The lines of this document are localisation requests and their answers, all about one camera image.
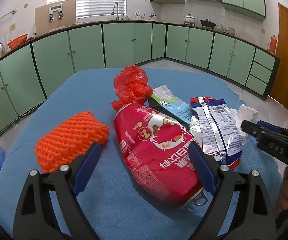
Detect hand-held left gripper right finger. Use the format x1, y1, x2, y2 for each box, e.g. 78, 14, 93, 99
189, 142, 277, 240

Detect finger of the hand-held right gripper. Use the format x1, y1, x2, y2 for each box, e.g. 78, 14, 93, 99
241, 119, 267, 141
257, 120, 288, 139

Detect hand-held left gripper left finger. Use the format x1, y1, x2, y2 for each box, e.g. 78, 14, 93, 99
13, 141, 102, 240

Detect white tissue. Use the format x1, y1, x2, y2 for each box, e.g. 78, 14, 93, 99
230, 104, 259, 138

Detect orange foam fruit net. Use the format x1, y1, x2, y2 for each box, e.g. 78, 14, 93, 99
35, 110, 111, 173

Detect blue white foil snack bag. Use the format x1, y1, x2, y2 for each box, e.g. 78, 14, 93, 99
189, 96, 243, 169

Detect red drink can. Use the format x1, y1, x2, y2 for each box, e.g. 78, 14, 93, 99
113, 102, 208, 208

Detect red plastic bag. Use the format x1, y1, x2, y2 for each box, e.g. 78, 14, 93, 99
111, 65, 152, 110

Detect wooden door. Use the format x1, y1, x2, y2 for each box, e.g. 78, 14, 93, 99
269, 2, 288, 110

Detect blue tablecloth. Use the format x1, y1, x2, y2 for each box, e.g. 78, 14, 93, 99
0, 66, 283, 240

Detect black wok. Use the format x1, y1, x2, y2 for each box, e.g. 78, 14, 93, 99
200, 19, 216, 28

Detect green base cabinets with counter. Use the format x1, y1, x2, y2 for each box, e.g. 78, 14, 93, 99
0, 20, 281, 136

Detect white cooking pot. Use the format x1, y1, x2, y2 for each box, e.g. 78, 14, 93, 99
183, 14, 196, 25

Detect orange plastic basket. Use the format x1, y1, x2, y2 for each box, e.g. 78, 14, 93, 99
7, 34, 27, 50

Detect brown board with scale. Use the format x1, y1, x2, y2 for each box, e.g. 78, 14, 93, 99
35, 0, 76, 37

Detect metal towel bar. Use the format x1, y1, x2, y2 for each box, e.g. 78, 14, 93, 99
0, 9, 17, 22

